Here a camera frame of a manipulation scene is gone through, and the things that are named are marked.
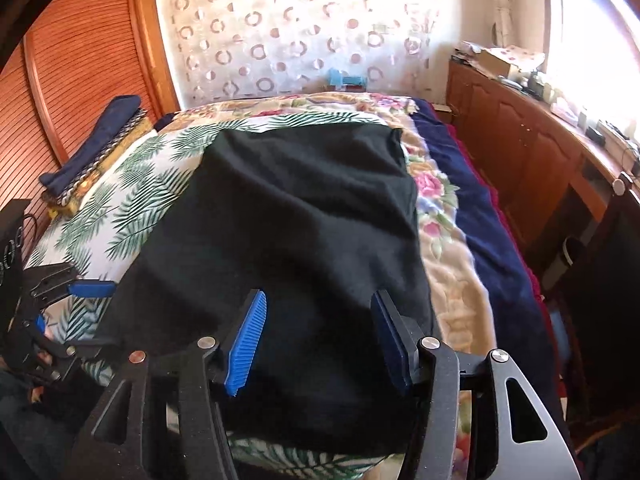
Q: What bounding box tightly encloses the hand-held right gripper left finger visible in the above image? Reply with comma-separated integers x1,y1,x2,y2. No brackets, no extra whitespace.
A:
62,287,268,480

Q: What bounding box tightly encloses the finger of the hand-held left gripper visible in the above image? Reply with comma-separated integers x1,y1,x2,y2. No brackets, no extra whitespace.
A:
67,280,118,298
32,312,123,361

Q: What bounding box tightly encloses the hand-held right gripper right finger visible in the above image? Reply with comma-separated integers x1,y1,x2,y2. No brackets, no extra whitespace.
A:
370,290,583,480

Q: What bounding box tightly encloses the black printed T-shirt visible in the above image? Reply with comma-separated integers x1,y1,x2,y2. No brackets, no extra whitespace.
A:
97,125,436,458

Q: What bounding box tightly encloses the leaf-print bed sheet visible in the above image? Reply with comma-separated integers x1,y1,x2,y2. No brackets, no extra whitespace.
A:
22,110,401,480

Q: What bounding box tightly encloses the floral blanket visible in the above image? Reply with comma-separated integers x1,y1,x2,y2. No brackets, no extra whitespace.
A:
165,91,496,480

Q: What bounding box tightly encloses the navy blue blanket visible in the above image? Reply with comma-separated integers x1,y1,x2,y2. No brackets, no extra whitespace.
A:
410,97,576,461

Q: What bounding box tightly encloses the stack of folded cloths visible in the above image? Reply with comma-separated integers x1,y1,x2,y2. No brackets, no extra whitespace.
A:
45,110,161,218

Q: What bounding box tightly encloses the navy blue cloth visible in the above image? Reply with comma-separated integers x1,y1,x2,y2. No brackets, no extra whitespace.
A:
39,95,146,198

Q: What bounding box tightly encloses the black chair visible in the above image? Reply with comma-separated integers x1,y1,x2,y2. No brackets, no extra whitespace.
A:
542,172,640,426

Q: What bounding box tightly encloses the wooden slatted wardrobe door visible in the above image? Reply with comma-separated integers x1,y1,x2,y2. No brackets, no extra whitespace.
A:
0,0,181,211

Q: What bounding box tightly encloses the wooden cabinet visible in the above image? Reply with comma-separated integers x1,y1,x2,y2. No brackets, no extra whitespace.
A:
445,57,640,281

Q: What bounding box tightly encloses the blue plastic bag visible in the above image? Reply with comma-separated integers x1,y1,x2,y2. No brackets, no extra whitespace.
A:
325,67,368,92

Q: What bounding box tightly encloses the cardboard box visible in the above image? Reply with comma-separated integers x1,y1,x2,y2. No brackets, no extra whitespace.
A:
477,46,547,78

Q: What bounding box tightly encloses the circle-patterned sheer curtain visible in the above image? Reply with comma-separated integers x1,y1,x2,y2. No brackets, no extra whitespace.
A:
152,0,446,106

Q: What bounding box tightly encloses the bright window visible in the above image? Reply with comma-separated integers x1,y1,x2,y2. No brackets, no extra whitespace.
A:
542,0,640,126

